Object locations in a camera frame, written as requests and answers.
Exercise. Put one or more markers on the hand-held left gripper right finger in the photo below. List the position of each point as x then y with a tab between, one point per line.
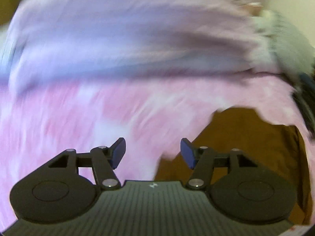
187	152

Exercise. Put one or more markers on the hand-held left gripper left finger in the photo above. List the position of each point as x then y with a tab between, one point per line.
119	152

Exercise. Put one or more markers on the brown garment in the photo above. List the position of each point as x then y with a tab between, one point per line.
248	137

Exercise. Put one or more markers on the pile of dark clothes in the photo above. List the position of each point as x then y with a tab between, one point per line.
306	98

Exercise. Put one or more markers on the pink mottled bed sheet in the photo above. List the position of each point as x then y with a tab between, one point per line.
86	118

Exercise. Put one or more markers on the lavender comforter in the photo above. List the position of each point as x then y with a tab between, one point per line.
123	34

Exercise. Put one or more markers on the pale grey bedding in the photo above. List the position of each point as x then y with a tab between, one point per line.
288	44

